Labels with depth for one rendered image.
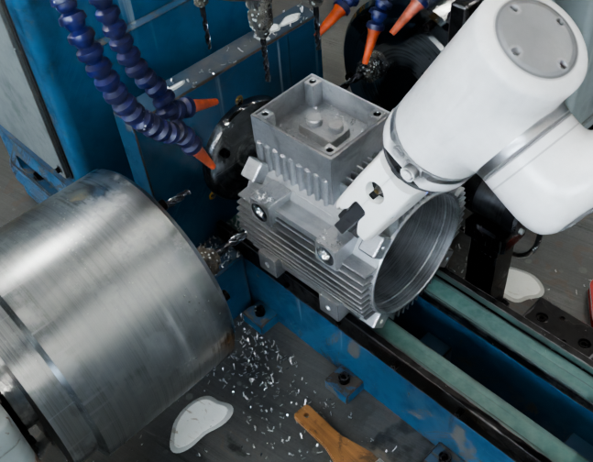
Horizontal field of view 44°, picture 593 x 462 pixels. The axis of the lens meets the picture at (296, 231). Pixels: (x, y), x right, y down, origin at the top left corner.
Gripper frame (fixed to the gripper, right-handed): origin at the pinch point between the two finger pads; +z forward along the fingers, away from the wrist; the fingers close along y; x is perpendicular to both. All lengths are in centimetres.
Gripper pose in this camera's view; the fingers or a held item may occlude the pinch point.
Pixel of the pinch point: (358, 216)
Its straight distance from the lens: 76.1
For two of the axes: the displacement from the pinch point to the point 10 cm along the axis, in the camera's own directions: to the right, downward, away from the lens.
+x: -6.4, -7.6, 0.9
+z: -2.9, 3.5, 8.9
